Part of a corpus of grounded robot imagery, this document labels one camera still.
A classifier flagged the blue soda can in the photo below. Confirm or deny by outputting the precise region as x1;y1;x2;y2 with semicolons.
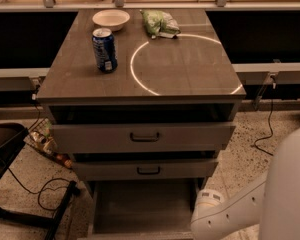
92;28;118;73

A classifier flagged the grey drawer cabinet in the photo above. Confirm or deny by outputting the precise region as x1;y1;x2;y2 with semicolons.
35;8;247;240

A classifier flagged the black chair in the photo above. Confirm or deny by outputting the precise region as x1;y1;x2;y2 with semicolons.
0;122;81;240

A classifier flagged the green chip bag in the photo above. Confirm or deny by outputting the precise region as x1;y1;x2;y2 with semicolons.
140;10;181;39

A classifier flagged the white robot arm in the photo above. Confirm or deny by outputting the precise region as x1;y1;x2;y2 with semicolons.
191;128;300;240

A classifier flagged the grey drawer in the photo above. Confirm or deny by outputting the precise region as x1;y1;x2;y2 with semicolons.
73;159;218;181
52;122;235;154
79;179;200;240

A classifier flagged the wire basket with items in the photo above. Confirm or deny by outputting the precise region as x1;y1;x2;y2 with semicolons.
26;118;72;169

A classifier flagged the black power adapter cable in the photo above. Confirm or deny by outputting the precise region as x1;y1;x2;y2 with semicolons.
250;98;275;157

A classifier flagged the white bowl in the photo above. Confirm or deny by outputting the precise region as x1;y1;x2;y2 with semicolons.
92;9;130;31

